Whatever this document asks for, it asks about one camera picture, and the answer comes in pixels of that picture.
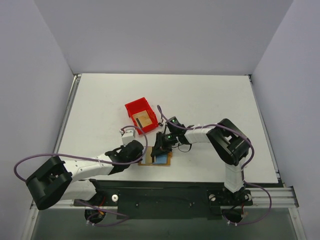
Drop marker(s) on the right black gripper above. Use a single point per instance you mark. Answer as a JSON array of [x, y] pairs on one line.
[[160, 143]]

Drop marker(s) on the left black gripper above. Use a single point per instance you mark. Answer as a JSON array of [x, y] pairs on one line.
[[136, 149]]

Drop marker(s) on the orange credit card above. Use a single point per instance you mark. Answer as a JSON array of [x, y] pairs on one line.
[[148, 159], [142, 119]]

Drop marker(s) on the red plastic bin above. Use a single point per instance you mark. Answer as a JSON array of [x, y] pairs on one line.
[[140, 105]]

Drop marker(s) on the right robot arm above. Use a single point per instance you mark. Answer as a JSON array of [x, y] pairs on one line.
[[225, 139]]

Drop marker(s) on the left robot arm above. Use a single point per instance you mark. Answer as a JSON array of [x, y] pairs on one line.
[[58, 179]]

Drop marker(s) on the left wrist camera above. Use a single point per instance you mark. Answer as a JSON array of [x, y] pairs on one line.
[[127, 135]]

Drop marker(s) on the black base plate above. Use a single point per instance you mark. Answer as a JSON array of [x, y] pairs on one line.
[[176, 210]]

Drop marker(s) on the aluminium frame rail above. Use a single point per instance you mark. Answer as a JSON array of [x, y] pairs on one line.
[[275, 197]]

